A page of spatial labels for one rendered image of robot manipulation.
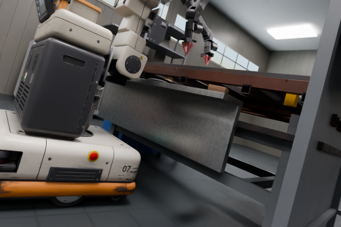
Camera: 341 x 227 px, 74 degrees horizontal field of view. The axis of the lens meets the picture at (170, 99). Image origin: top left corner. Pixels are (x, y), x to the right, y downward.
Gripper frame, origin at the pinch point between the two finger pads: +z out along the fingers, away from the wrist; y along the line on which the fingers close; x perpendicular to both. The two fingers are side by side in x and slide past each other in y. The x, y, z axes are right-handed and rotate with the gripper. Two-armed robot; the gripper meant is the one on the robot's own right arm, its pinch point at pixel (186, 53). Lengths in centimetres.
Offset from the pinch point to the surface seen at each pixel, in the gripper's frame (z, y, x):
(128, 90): 32, 6, -52
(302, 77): 9, -7, 67
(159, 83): 20.9, 20.2, -0.8
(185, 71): 11.7, -2.5, -0.7
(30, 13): -63, 0, -375
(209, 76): 13.4, -2.0, 18.6
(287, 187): 44, 40, 81
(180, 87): 21.2, 20.3, 16.6
